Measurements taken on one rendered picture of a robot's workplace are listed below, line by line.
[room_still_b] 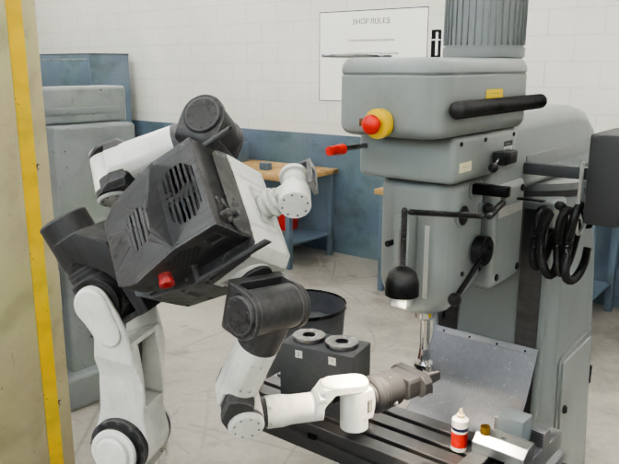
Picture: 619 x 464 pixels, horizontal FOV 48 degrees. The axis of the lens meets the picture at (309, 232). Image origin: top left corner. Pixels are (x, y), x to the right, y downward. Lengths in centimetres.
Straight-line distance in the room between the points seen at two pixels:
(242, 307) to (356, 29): 564
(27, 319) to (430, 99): 205
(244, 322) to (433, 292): 48
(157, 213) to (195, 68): 691
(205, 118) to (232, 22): 635
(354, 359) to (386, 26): 506
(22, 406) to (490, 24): 229
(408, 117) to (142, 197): 55
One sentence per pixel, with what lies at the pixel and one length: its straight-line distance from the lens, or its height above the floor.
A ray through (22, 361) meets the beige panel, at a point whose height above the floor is 73.
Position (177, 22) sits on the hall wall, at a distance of 846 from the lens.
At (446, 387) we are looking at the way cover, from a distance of 211.
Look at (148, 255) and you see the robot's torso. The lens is 137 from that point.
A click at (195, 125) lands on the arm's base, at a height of 175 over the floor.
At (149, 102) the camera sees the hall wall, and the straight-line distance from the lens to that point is 888.
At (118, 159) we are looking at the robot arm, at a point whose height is 167.
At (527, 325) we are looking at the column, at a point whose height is 117.
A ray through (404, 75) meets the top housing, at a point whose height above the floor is 186.
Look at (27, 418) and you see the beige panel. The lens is 314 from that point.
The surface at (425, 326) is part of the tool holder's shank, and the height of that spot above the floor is 126.
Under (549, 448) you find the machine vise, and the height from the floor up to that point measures 100.
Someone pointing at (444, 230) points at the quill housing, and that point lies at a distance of 156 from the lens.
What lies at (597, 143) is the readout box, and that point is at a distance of 170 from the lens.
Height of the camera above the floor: 187
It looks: 14 degrees down
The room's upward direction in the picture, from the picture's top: straight up
